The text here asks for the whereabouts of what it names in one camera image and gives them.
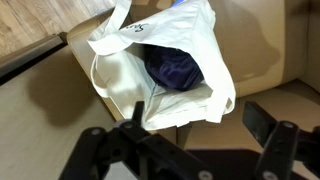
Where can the brown leather sofa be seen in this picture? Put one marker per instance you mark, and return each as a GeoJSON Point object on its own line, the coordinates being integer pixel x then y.
{"type": "Point", "coordinates": [260, 40]}

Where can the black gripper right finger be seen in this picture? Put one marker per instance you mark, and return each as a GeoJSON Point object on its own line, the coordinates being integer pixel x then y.
{"type": "Point", "coordinates": [280, 146]}

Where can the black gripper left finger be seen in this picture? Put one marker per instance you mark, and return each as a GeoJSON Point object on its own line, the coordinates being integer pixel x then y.
{"type": "Point", "coordinates": [100, 150]}

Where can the dark blue cloth bundle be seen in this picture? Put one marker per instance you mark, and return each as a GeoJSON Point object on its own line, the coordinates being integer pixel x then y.
{"type": "Point", "coordinates": [173, 68]}

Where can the white cloth tote bag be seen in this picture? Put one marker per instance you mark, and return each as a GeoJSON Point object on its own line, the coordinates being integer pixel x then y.
{"type": "Point", "coordinates": [196, 30]}

